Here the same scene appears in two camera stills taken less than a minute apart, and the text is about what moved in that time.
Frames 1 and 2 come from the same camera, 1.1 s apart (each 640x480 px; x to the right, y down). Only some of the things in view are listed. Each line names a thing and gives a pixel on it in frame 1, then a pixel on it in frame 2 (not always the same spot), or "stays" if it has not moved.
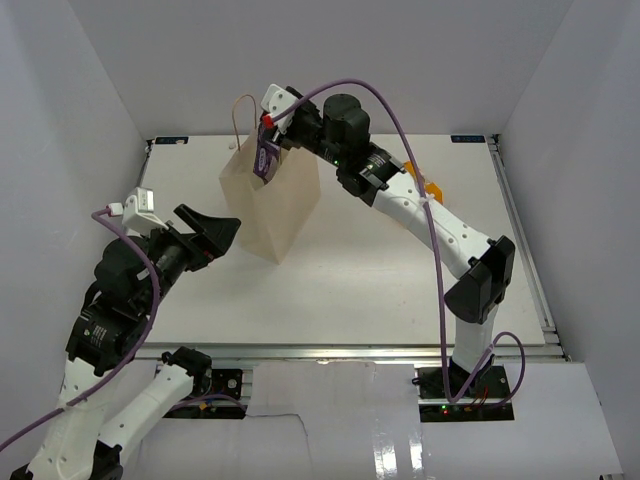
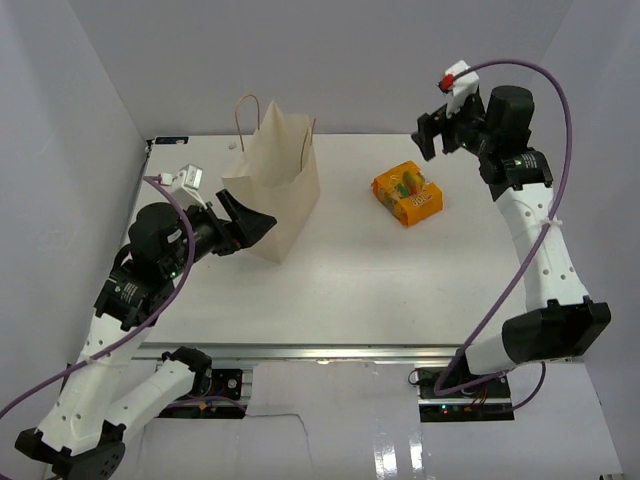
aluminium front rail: x=338 y=351 stays
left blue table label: x=168 y=140 stays
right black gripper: x=287 y=139 → x=428 y=127
